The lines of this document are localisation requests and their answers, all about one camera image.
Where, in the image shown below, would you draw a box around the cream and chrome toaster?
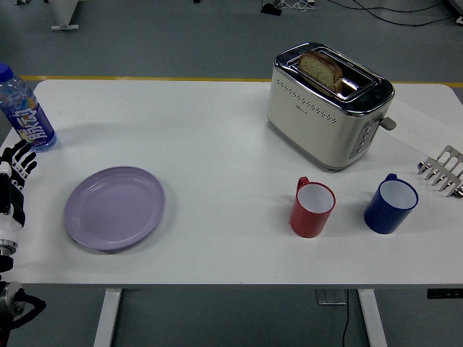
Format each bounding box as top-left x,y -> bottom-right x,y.
266,42 -> 397,173

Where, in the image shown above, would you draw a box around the metal toast rack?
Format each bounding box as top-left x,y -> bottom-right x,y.
417,145 -> 463,198

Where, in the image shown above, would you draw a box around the black floor cable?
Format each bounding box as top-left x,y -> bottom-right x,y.
352,0 -> 463,27

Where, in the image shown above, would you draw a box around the white stand base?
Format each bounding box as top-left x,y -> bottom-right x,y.
50,0 -> 81,31

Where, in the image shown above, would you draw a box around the bread slice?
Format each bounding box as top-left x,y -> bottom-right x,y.
297,50 -> 344,92

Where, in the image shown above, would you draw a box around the blue mug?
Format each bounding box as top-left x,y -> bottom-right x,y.
363,173 -> 420,235

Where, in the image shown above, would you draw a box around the purple plate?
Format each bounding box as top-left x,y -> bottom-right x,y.
64,166 -> 166,253

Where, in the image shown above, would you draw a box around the white table leg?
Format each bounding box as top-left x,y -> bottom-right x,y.
92,288 -> 122,347
357,288 -> 388,347

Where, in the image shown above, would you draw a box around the blue drink bottle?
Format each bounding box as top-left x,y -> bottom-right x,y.
0,63 -> 58,153

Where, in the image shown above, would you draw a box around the black table control panel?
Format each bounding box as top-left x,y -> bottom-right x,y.
426,288 -> 463,299

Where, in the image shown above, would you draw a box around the white paper sheet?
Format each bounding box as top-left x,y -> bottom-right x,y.
379,97 -> 463,156

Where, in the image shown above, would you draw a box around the grey box under table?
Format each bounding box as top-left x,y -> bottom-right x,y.
316,289 -> 349,306

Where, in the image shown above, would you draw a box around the red mug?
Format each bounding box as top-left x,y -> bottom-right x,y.
289,176 -> 336,239

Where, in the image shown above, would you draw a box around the white floor cables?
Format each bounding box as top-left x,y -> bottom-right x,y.
280,0 -> 315,11

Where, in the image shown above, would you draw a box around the black cable under table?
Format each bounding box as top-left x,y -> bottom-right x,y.
340,288 -> 351,347

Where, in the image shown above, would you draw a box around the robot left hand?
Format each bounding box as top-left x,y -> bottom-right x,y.
0,139 -> 38,242

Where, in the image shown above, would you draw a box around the black floor object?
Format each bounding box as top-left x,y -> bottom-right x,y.
260,3 -> 283,17

